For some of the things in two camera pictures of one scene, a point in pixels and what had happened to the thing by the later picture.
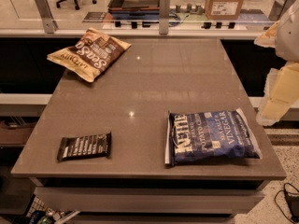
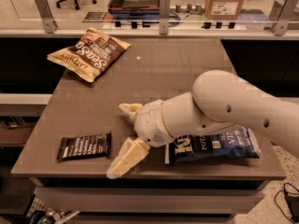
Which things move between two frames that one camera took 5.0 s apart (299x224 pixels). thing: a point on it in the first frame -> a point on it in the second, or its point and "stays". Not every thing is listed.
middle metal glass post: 164,3 stays
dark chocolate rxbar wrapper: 75,147 stays
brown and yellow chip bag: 92,56 stays
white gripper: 288,36 -> 150,124
